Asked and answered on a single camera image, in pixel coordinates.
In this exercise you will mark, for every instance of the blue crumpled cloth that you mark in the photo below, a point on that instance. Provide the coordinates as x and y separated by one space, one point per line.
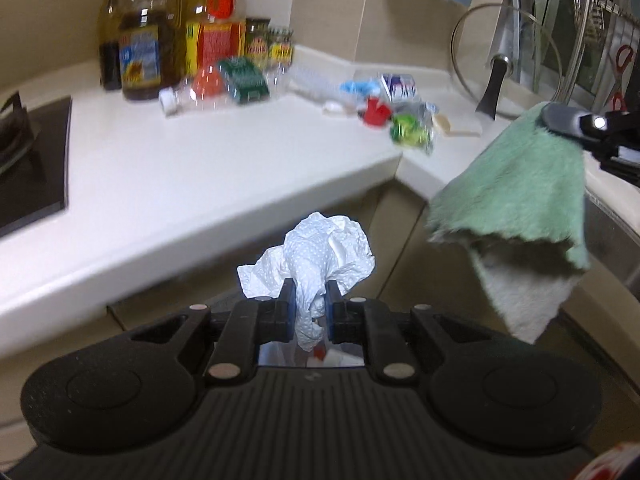
357 87

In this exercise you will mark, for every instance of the green microfiber cloth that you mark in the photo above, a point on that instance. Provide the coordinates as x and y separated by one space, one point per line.
515 190

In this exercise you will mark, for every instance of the small white plastic item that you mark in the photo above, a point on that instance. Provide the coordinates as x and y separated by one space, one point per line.
335 108

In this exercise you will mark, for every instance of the steel sink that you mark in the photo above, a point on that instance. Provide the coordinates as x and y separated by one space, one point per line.
615 240

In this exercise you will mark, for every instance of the red white patterned cloth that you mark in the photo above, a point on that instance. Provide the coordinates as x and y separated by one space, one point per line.
610 465

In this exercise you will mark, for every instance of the blue label oil bottle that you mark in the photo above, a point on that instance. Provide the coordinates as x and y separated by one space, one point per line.
145 60

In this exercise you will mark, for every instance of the translucent plastic bin liner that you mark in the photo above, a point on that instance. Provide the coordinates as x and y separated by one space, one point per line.
275 355

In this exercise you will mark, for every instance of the white paper towel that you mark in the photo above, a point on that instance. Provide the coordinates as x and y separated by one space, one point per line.
310 250

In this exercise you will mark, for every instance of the clear plastic wrapper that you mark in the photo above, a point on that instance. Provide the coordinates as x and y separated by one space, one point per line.
310 82

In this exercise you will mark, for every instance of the black pan support grate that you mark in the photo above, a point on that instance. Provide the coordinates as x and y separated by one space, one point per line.
15 125

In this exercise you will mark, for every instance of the red plastic cap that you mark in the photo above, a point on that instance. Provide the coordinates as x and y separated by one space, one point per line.
375 115

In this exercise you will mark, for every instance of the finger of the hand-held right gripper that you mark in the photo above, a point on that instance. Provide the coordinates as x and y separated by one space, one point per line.
560 117

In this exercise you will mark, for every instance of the glass jar with green lid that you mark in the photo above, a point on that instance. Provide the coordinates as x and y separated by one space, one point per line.
281 50
257 47

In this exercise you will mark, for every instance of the white blue milk carton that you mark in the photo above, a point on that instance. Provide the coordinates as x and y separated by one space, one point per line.
397 87

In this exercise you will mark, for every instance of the black gas hob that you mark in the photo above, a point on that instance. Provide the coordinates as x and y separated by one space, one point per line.
45 185

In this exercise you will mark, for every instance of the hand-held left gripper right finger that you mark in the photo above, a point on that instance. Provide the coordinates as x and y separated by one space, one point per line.
330 315

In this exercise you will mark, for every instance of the green yellow snack wrapper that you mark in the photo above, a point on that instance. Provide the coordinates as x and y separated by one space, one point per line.
410 132

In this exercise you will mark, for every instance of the slim yellow cap sauce bottle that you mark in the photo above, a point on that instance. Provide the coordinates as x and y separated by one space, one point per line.
110 60

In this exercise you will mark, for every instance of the green label clear plastic bottle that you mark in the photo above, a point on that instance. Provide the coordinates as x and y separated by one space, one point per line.
245 80

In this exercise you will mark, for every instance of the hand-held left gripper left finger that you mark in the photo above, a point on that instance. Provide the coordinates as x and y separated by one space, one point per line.
289 310

